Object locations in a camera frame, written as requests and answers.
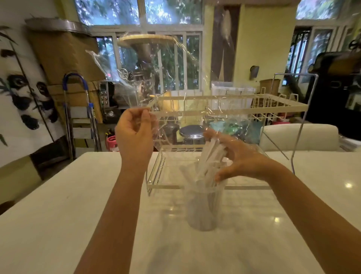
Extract person's right hand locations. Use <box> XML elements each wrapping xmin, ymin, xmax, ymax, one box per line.
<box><xmin>203</xmin><ymin>128</ymin><xmax>272</xmax><ymax>183</ymax></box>

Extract dark round stool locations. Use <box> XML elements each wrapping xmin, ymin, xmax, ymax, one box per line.
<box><xmin>162</xmin><ymin>123</ymin><xmax>180</xmax><ymax>145</ymax></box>

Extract white two-tier dish rack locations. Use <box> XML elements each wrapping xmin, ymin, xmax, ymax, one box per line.
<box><xmin>145</xmin><ymin>72</ymin><xmax>319</xmax><ymax>197</ymax></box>

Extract teal plastic bag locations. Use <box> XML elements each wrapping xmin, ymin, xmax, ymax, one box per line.
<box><xmin>209</xmin><ymin>120</ymin><xmax>255</xmax><ymax>143</ymax></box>

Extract blue-handled metal stepladder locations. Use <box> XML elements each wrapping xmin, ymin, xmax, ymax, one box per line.
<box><xmin>62</xmin><ymin>72</ymin><xmax>102</xmax><ymax>160</ymax></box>

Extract chrome round stool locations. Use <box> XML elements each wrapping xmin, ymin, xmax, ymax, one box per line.
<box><xmin>179</xmin><ymin>125</ymin><xmax>206</xmax><ymax>145</ymax></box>

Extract large black machine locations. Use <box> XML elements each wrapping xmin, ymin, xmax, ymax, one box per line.
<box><xmin>305</xmin><ymin>51</ymin><xmax>361</xmax><ymax>141</ymax></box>

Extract metal coffee roaster machine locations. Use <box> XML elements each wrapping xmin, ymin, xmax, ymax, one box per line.
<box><xmin>117</xmin><ymin>34</ymin><xmax>181</xmax><ymax>113</ymax></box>

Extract person's left forearm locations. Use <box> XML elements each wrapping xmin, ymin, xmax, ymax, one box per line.
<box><xmin>74</xmin><ymin>166</ymin><xmax>151</xmax><ymax>274</ymax></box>

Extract round metal tray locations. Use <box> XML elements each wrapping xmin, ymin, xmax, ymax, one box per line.
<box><xmin>24</xmin><ymin>18</ymin><xmax>91</xmax><ymax>36</ymax></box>

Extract white translucent storage containers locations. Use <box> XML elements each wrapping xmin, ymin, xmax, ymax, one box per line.
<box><xmin>211</xmin><ymin>81</ymin><xmax>256</xmax><ymax>111</ymax></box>

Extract panda wall painting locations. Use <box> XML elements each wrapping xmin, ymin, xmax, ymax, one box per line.
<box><xmin>0</xmin><ymin>25</ymin><xmax>67</xmax><ymax>167</ymax></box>

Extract clear plastic cup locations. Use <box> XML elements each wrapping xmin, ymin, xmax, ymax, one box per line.
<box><xmin>184</xmin><ymin>180</ymin><xmax>227</xmax><ymax>232</ymax></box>

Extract clear plastic bag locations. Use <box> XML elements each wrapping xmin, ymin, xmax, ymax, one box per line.
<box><xmin>86</xmin><ymin>32</ymin><xmax>256</xmax><ymax>181</ymax></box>

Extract large brown cardboard box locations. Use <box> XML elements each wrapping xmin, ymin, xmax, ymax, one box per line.
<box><xmin>27</xmin><ymin>30</ymin><xmax>107</xmax><ymax>124</ymax></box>

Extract person's left hand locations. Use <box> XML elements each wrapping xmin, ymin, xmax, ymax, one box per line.
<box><xmin>115</xmin><ymin>106</ymin><xmax>159</xmax><ymax>170</ymax></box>

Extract brown bird scroll painting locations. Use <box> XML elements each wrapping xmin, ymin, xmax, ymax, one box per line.
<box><xmin>210</xmin><ymin>5</ymin><xmax>241</xmax><ymax>82</ymax></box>

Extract black control panel box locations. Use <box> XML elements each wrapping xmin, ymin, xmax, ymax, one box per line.
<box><xmin>98</xmin><ymin>81</ymin><xmax>120</xmax><ymax>124</ymax></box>

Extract person's right forearm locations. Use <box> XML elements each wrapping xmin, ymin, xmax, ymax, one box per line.
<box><xmin>266</xmin><ymin>162</ymin><xmax>361</xmax><ymax>274</ymax></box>

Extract stack of papers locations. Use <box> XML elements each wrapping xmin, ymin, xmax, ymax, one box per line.
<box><xmin>339</xmin><ymin>137</ymin><xmax>361</xmax><ymax>153</ymax></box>

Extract pink bucket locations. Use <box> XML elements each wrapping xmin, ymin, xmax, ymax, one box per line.
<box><xmin>105</xmin><ymin>135</ymin><xmax>119</xmax><ymax>152</ymax></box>

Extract white chair backrest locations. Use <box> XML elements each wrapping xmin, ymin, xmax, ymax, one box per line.
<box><xmin>259</xmin><ymin>123</ymin><xmax>341</xmax><ymax>152</ymax></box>

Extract bundle of white straws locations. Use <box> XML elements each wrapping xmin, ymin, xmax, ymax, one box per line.
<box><xmin>180</xmin><ymin>138</ymin><xmax>229</xmax><ymax>230</ymax></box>

